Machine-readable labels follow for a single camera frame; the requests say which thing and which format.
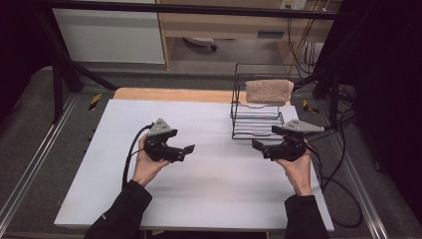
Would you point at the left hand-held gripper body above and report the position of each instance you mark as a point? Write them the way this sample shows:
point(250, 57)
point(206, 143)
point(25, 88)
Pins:
point(158, 147)

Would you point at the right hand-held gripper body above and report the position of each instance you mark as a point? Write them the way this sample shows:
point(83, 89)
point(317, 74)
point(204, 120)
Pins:
point(290, 149)

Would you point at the brown towel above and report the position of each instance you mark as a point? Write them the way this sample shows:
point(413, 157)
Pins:
point(268, 91)

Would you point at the person's left hand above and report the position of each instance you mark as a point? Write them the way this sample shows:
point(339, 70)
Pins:
point(147, 169)

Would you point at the person's right hand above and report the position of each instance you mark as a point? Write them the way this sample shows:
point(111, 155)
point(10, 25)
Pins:
point(298, 176)

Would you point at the wooden table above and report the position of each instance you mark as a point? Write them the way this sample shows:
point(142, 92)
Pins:
point(179, 94)

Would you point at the white foam board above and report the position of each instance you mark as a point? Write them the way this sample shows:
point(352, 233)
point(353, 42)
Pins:
point(215, 192)

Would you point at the office chair base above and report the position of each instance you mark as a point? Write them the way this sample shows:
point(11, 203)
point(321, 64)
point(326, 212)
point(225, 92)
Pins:
point(202, 42)

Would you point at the white cabinet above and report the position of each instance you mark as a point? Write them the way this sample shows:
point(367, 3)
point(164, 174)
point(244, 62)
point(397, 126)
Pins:
point(109, 36)

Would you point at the black curtain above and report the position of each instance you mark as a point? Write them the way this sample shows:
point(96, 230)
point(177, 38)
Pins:
point(20, 49)
point(384, 83)

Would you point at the light wooden desk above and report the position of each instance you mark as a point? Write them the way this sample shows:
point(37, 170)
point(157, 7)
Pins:
point(225, 26)

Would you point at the black metal frame stand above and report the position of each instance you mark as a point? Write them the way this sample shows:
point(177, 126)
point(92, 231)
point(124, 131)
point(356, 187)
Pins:
point(333, 96)
point(59, 86)

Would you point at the aluminium floor rail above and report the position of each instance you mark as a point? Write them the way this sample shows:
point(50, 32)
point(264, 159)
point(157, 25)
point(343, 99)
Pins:
point(36, 156)
point(358, 186)

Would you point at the black metal frame bar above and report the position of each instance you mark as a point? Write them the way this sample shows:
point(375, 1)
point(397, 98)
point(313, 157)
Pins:
point(199, 9)

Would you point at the white wall power outlet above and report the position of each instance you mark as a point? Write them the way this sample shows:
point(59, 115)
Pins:
point(293, 4)

